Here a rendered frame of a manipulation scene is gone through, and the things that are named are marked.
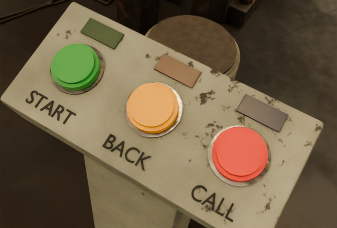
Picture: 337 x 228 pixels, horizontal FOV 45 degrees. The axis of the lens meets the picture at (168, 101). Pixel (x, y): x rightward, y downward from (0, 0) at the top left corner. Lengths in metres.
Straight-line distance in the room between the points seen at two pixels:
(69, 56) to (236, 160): 0.16
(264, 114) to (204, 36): 0.21
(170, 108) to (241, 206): 0.09
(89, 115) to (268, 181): 0.15
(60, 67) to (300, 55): 1.04
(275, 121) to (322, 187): 0.75
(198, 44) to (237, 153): 0.22
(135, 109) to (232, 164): 0.08
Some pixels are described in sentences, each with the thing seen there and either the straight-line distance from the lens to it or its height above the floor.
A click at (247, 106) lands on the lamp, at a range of 0.32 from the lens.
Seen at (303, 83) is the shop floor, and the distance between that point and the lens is 1.23.
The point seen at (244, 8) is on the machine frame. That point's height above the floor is 0.07.
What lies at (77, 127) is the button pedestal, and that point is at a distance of 0.33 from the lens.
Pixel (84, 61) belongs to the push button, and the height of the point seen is 0.61.
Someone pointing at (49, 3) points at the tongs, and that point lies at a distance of 1.36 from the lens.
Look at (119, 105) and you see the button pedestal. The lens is 0.33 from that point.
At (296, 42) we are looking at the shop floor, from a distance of 1.35.
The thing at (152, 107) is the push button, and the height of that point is 0.61.
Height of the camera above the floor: 0.86
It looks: 52 degrees down
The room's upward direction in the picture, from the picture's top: 8 degrees clockwise
